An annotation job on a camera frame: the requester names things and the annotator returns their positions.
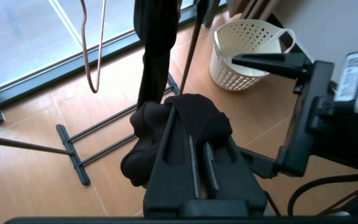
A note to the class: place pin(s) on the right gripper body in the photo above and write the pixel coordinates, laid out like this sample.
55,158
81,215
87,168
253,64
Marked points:
309,143

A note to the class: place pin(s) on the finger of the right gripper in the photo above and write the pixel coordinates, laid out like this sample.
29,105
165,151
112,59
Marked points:
263,166
275,63

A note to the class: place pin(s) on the white laundry basket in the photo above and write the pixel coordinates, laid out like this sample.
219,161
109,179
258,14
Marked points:
228,77

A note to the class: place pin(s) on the black garment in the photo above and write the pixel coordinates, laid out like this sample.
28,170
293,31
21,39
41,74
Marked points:
197,115

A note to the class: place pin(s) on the pink clothes hanger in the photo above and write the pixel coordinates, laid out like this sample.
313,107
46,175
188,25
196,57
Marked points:
87,71

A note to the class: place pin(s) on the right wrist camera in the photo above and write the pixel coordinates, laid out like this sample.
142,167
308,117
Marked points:
353,77

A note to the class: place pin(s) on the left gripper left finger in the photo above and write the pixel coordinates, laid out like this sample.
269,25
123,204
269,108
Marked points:
172,180

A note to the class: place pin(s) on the brown curtain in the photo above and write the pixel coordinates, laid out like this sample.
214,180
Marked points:
253,7

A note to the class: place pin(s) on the black clothes rack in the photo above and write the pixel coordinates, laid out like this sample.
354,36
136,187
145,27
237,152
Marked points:
73,158

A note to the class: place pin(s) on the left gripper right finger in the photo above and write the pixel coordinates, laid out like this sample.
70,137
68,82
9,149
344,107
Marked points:
235,180

